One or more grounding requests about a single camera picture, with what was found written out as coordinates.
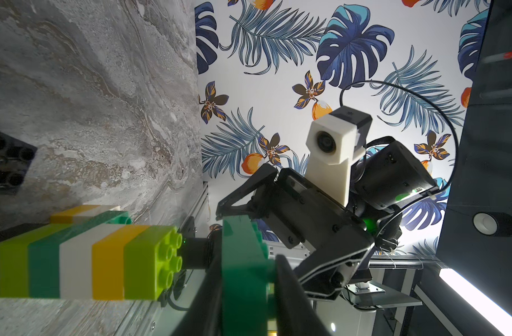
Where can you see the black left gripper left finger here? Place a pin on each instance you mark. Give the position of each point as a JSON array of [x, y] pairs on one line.
[[204, 316]]

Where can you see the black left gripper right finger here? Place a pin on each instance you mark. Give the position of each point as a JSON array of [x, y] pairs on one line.
[[294, 314]]

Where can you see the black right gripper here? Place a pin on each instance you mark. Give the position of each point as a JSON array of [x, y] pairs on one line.
[[300, 213]]

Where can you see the dark green long brick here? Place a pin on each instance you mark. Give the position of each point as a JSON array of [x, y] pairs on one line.
[[44, 268], [247, 273]]

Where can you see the yellow square brick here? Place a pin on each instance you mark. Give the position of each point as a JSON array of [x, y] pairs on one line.
[[65, 217], [108, 262]]

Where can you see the lime green square brick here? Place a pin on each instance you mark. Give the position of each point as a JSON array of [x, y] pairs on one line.
[[14, 256]]

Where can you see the black square brick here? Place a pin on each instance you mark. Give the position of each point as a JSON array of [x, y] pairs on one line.
[[15, 160]]

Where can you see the white square brick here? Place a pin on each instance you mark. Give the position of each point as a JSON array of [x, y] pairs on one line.
[[87, 214], [76, 262]]

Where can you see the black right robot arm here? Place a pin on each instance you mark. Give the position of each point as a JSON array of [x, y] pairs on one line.
[[389, 178]]

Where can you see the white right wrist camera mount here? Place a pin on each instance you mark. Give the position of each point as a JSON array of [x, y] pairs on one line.
[[336, 142]]

